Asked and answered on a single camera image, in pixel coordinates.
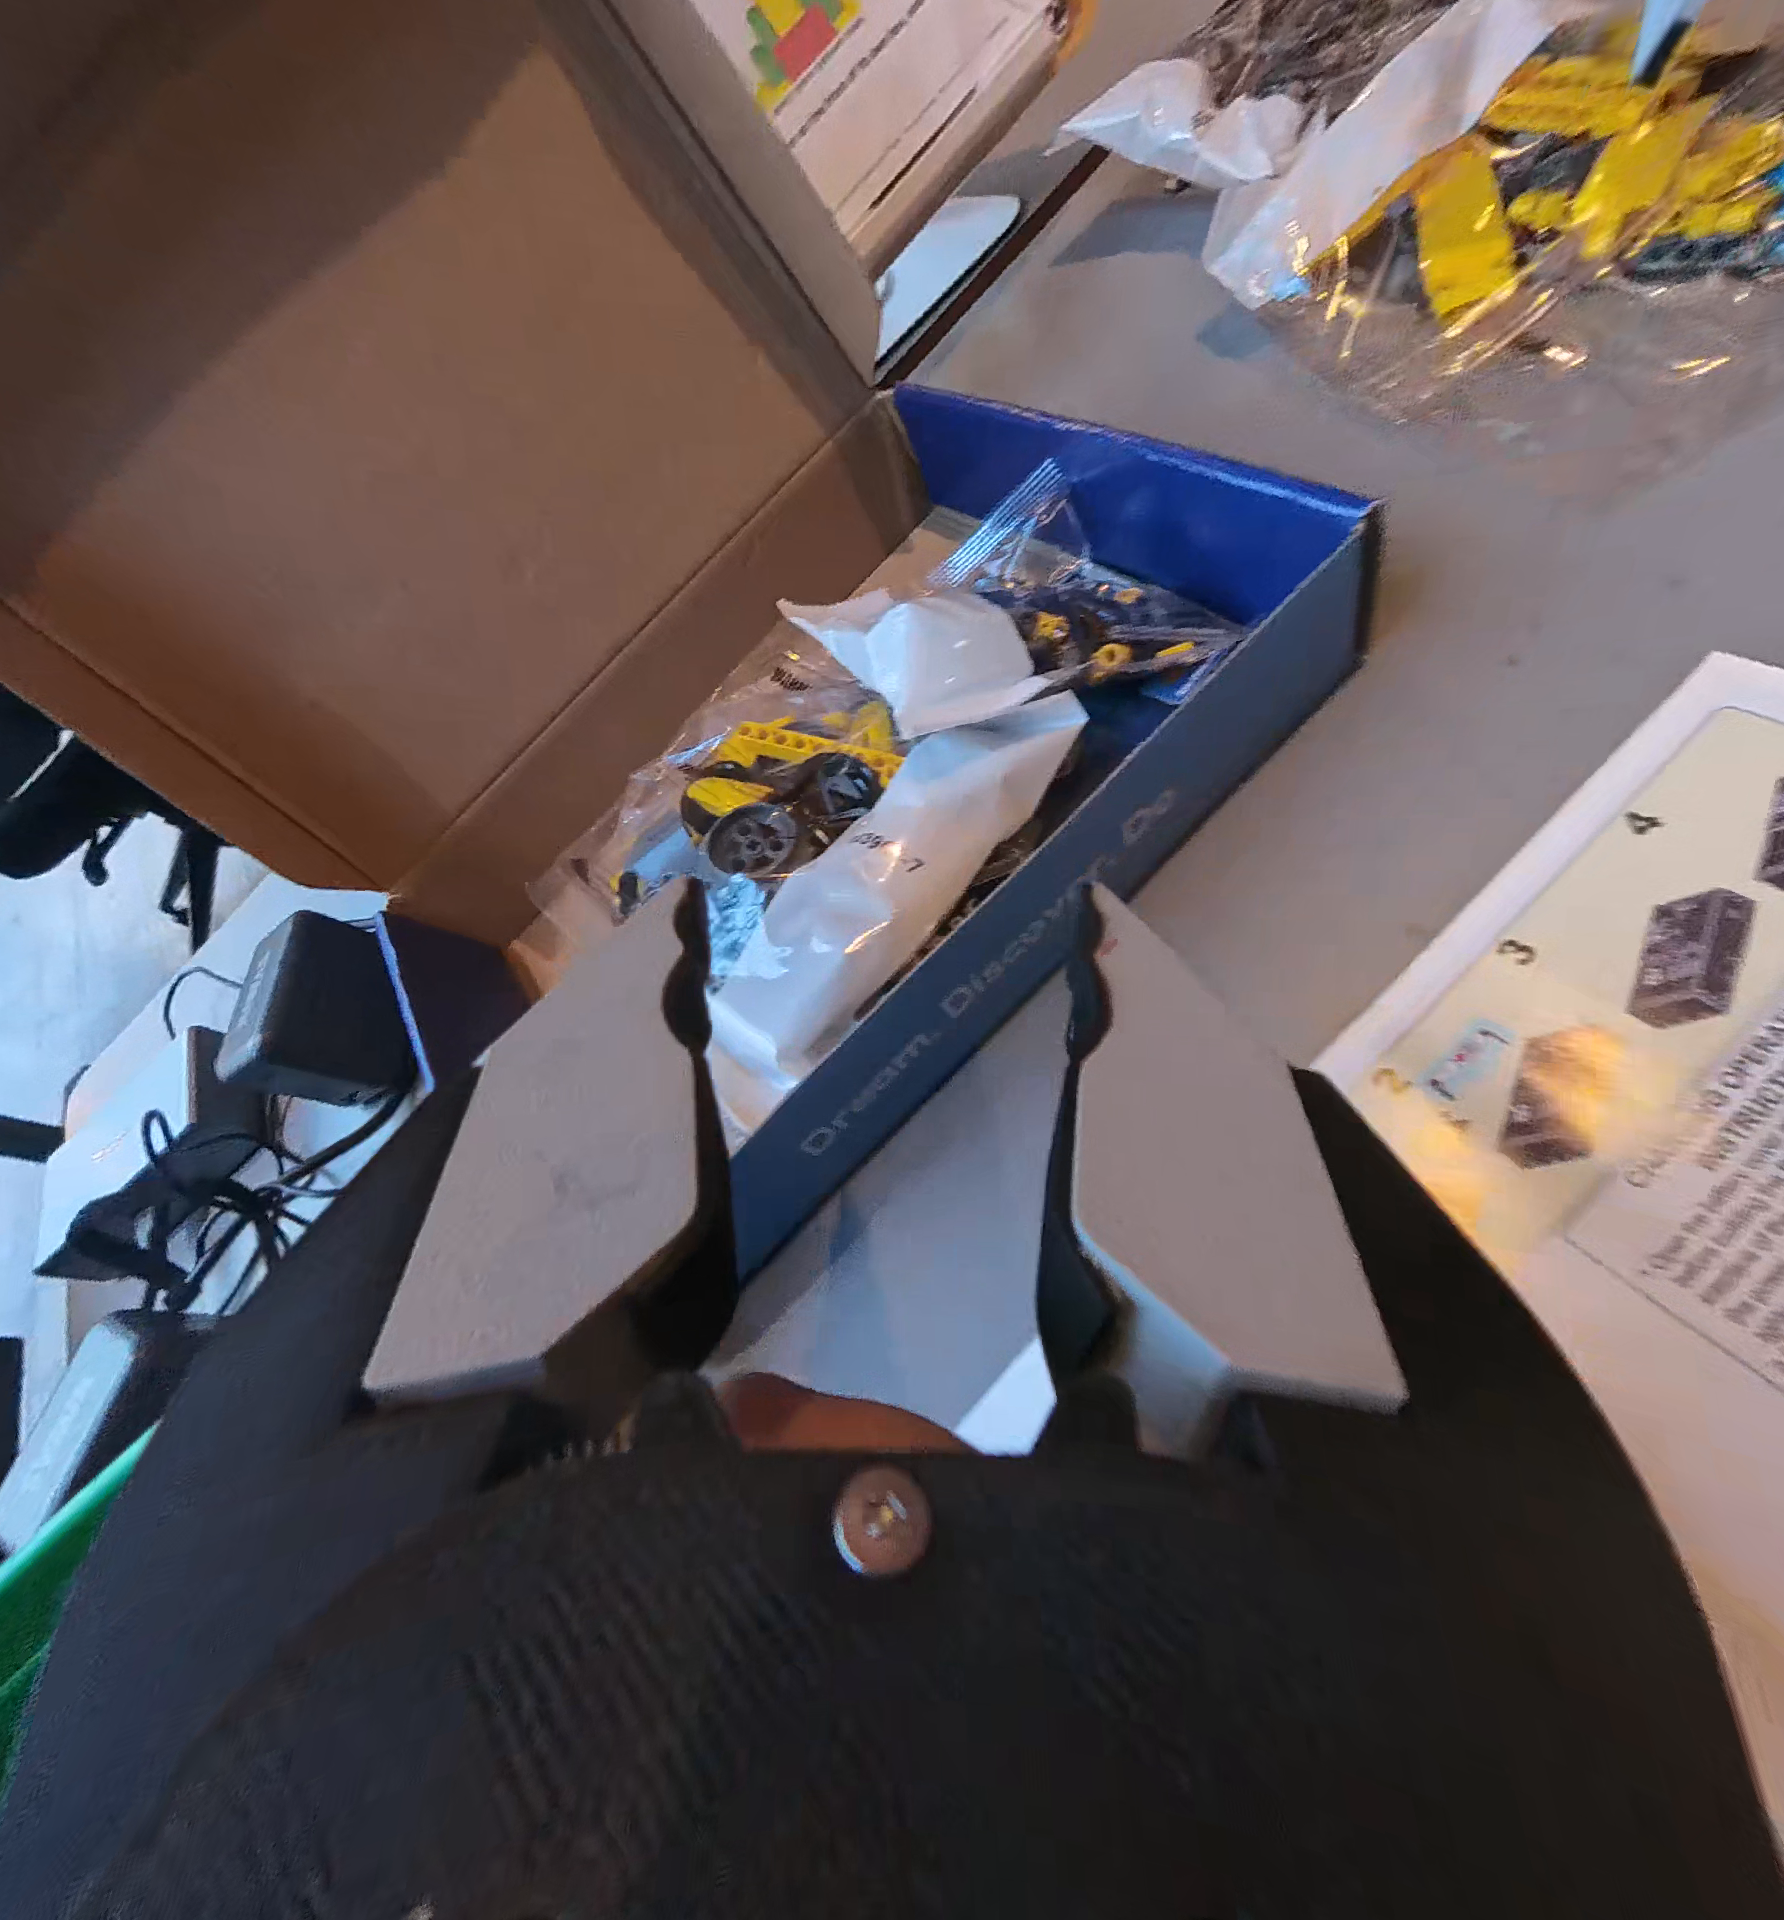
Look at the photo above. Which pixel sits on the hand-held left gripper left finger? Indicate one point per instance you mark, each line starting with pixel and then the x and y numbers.
pixel 560 1202

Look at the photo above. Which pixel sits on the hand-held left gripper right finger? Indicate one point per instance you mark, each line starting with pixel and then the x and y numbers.
pixel 1221 1202

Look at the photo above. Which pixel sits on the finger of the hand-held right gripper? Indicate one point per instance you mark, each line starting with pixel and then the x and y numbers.
pixel 1659 31

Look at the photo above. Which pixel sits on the clear bag of yellow parts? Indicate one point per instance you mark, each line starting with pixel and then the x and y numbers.
pixel 1582 196

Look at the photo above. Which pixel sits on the clear bag of wheels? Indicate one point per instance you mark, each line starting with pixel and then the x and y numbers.
pixel 772 824

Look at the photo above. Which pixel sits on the white charging instruction sheet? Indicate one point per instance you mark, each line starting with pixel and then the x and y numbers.
pixel 1702 932

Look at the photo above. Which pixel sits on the blue cardboard kit box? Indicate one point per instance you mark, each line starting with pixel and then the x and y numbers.
pixel 306 375

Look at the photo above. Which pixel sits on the black power adapter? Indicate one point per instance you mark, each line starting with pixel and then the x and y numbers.
pixel 313 1006

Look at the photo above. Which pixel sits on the white power strip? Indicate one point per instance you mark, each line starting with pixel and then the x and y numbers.
pixel 65 1425

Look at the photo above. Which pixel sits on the clear bag of dark parts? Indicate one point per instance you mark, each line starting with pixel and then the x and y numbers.
pixel 1087 623

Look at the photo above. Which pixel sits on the printed sheet on board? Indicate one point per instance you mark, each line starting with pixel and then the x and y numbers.
pixel 893 89

